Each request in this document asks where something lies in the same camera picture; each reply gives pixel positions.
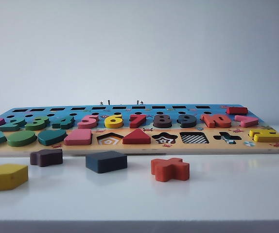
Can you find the dark blue square block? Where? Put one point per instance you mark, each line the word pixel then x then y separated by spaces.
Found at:
pixel 105 162

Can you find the red number seven piece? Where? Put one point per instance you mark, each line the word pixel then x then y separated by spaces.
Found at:
pixel 138 123

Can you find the red triangle block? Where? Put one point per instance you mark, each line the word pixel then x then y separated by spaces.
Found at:
pixel 137 139

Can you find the brown number eight piece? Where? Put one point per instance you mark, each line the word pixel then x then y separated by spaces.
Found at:
pixel 162 125

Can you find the yellow number six piece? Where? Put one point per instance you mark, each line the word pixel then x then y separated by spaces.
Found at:
pixel 112 125

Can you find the colourful wooden puzzle board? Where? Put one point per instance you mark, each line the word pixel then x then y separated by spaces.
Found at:
pixel 139 146

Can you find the dark blue number nine piece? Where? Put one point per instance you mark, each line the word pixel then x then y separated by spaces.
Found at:
pixel 186 124

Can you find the pink number five piece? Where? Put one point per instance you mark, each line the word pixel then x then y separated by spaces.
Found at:
pixel 88 125

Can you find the orange cross block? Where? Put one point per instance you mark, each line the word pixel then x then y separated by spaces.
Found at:
pixel 168 171

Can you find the pink square block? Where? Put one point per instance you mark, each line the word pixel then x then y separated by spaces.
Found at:
pixel 78 139

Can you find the orange number ten piece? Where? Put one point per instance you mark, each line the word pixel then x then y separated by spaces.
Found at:
pixel 212 122

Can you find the teal number four piece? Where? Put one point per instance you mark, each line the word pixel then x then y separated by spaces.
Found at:
pixel 64 124

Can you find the teal heart block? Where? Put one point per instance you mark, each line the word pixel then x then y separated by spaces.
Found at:
pixel 52 138

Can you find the red minus sign block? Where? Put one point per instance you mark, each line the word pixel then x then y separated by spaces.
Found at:
pixel 236 111

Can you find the brown star block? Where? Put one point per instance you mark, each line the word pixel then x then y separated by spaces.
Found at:
pixel 46 159

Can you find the green number three piece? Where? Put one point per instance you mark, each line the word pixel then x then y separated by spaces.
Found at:
pixel 35 126

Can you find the pink angled sign block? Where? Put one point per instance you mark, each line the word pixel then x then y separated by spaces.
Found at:
pixel 246 121

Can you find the green circle block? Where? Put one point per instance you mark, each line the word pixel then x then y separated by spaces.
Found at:
pixel 21 139

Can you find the yellow sign block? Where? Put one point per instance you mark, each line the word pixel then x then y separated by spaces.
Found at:
pixel 266 138

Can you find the teal number two piece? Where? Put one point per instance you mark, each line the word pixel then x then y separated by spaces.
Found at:
pixel 9 127

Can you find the yellow pentagon block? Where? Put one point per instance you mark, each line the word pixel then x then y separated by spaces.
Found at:
pixel 3 178

